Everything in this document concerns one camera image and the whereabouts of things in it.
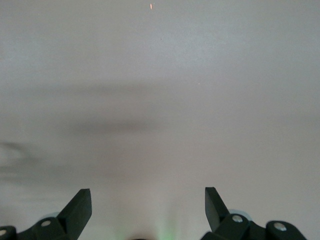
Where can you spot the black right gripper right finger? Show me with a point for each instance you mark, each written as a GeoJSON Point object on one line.
{"type": "Point", "coordinates": [225, 225]}

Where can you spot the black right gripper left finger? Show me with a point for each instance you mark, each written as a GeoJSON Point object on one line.
{"type": "Point", "coordinates": [62, 225]}

